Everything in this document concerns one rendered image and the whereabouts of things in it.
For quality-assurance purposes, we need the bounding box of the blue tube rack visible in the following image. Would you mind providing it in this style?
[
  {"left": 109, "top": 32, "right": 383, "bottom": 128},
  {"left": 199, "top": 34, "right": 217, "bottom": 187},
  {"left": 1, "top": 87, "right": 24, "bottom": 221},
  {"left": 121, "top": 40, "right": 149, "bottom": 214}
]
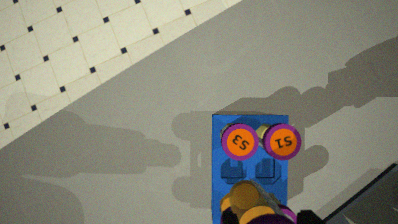
[{"left": 211, "top": 115, "right": 289, "bottom": 223}]

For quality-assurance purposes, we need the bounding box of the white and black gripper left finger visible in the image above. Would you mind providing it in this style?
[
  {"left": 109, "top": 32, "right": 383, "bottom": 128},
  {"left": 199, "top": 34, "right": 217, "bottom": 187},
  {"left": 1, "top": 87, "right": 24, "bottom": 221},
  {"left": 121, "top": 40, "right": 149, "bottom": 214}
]
[{"left": 222, "top": 211, "right": 240, "bottom": 224}]

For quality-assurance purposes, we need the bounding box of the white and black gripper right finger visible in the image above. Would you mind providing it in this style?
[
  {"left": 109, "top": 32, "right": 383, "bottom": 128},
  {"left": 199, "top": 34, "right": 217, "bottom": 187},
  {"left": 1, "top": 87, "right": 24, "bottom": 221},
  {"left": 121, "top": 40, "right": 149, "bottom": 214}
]
[{"left": 296, "top": 210, "right": 326, "bottom": 224}]

